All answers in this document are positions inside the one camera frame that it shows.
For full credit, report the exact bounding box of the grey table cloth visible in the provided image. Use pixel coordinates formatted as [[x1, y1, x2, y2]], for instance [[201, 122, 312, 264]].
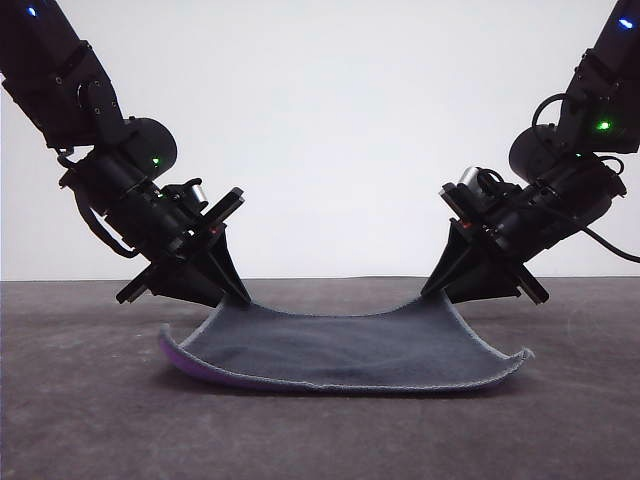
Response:
[[0, 275, 640, 480]]

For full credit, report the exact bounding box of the purple towel with grey hem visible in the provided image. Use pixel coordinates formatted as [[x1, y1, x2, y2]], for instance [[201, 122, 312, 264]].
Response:
[[158, 291, 532, 398]]

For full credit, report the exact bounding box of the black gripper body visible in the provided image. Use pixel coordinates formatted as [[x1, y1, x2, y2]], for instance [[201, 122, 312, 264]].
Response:
[[438, 158, 629, 305], [59, 152, 247, 305]]

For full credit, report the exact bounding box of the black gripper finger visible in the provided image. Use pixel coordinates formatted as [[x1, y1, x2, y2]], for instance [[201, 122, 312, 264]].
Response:
[[446, 245, 522, 304], [205, 230, 252, 307], [420, 218, 482, 298], [144, 248, 227, 309]]

